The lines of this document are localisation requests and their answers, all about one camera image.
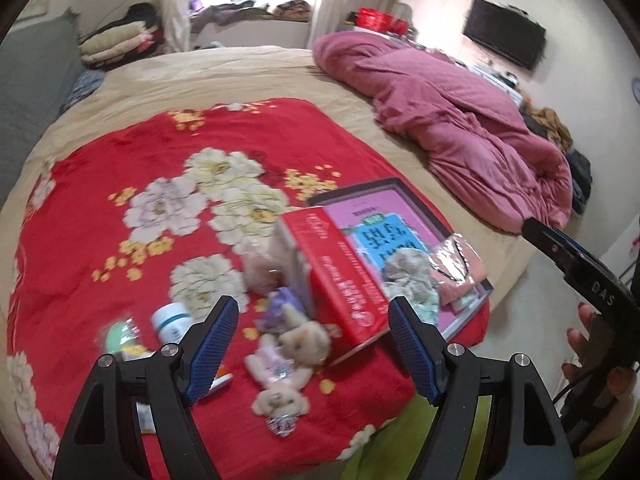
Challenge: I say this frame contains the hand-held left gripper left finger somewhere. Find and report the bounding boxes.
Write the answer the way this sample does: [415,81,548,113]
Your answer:
[52,295,240,480]

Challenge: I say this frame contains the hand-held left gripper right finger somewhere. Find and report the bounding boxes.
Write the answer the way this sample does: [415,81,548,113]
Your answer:
[387,296,588,480]

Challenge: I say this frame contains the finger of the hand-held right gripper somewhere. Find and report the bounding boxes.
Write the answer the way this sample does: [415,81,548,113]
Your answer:
[520,216,576,273]
[547,224,608,266]

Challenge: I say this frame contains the pink pouch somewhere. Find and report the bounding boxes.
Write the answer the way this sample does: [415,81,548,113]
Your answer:
[425,232,488,303]

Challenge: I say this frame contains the large pink textbook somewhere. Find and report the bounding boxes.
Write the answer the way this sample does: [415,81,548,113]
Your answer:
[306,177,495,343]

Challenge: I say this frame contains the person's right hand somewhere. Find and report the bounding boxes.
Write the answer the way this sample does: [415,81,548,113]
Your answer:
[562,302,640,441]

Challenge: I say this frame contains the white jar teal band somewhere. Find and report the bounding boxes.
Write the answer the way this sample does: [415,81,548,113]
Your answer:
[150,302,236,392]

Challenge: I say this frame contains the dark blue clothes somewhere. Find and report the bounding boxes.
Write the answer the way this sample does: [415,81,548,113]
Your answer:
[567,147,596,216]

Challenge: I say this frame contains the fuzzy pink plush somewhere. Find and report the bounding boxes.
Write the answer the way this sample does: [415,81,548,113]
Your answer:
[241,240,291,295]

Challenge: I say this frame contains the green floral wipes packet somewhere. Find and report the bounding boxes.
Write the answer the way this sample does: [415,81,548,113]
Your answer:
[97,317,153,361]

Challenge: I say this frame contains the thick red book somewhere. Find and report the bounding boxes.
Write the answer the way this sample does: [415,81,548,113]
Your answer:
[272,207,396,367]

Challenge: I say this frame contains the brown clothes pile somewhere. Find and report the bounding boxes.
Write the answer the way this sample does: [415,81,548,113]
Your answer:
[522,106,573,153]

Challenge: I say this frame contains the pink and blue book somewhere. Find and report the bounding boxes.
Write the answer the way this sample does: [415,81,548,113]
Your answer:
[320,190,488,338]

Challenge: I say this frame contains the pink quilt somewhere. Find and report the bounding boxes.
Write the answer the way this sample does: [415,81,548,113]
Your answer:
[312,30,573,235]

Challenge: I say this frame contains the red floral blanket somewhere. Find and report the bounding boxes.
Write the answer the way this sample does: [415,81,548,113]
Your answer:
[7,97,491,480]

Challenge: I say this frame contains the red bags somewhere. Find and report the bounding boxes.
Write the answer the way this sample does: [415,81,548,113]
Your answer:
[356,7,411,36]

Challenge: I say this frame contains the metal chair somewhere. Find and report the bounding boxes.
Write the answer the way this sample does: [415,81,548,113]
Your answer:
[375,0,416,31]

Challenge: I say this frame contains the bed with beige sheet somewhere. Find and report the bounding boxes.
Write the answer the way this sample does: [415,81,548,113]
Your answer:
[0,46,548,321]

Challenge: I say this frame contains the blue patterned cloth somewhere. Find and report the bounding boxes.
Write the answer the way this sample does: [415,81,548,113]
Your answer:
[60,67,108,113]

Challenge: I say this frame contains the white window bench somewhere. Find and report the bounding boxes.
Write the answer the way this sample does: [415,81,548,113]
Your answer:
[190,15,311,52]

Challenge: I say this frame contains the stack of folded blankets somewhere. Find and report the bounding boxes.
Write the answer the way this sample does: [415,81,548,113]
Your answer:
[79,19,163,68]

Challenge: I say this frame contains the grey quilted headboard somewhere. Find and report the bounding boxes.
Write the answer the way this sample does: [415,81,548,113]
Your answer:
[0,14,86,201]

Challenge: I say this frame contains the grey clothes pile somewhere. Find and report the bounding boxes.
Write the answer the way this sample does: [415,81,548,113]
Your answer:
[190,1,273,28]

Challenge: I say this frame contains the patterned folded blanket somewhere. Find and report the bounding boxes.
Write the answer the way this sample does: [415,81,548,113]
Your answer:
[272,0,313,22]

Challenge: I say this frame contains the dark cloth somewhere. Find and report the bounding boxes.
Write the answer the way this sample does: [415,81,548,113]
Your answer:
[117,2,161,26]

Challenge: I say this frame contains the small pale teddy bear keychain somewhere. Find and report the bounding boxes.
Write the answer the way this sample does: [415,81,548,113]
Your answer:
[243,332,316,438]

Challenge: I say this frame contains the black wall television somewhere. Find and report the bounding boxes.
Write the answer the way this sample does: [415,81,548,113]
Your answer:
[462,0,547,72]

